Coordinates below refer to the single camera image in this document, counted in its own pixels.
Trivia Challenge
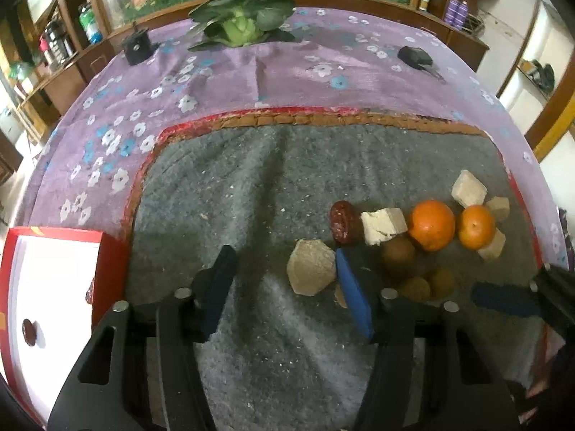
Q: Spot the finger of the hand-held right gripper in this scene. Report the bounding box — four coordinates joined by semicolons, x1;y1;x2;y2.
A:
471;279;545;320

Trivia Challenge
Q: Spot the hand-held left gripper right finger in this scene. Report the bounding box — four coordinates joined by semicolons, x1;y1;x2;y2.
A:
335;248;522;431

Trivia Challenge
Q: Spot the brown round fruit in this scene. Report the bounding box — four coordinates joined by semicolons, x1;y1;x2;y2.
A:
381;236;416;279
397;276;432;302
427;267;456;299

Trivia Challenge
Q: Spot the red cardboard box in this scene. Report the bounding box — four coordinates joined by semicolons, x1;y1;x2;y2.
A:
0;227;131;427

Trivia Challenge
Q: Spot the large orange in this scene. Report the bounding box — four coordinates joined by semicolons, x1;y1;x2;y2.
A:
412;200;456;252

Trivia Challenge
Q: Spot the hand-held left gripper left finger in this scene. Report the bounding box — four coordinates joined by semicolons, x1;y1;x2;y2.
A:
47;245;239;431

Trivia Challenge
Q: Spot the black square device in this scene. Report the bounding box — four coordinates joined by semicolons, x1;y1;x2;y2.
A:
122;22;152;66

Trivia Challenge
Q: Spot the grey mat with red border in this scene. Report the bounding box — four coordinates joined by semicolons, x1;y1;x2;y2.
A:
119;107;554;431

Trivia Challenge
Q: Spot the small orange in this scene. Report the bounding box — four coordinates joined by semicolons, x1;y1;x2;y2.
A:
457;205;496;251

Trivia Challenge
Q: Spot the green leafy plant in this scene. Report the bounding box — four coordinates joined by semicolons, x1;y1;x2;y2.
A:
188;0;297;51

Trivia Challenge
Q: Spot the wooden shelf cabinet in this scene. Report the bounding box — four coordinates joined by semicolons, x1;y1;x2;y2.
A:
0;0;113;180

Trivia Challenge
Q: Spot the green plastic bottle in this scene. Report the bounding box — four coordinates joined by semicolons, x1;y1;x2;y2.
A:
78;4;102;45

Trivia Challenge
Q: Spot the black thermos flask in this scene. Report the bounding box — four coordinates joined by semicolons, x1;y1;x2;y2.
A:
42;20;75;61

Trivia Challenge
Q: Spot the purple floral tablecloth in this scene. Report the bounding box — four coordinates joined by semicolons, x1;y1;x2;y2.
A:
27;6;571;279

